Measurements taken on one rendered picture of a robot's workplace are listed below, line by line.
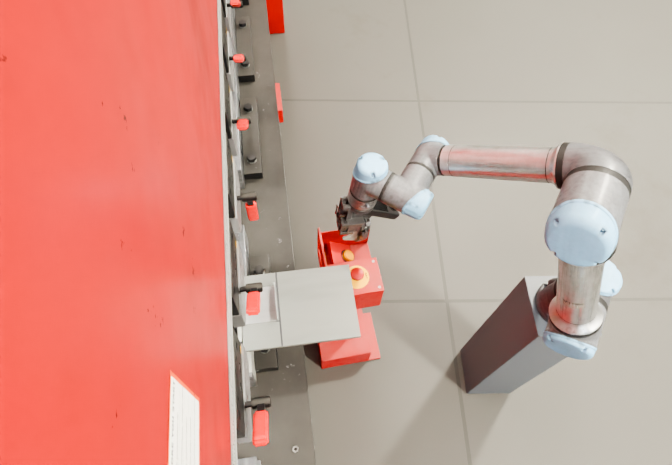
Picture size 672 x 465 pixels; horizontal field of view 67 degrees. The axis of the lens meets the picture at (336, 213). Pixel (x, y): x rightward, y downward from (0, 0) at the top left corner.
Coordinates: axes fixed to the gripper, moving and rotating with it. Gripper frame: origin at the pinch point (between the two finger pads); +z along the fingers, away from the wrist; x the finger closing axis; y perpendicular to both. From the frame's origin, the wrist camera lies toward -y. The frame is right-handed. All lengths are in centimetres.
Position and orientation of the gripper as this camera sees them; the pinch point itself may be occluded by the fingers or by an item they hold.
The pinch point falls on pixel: (357, 236)
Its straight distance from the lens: 145.2
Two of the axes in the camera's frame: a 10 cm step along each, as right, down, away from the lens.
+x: 1.8, 8.5, -5.0
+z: -1.2, 5.2, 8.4
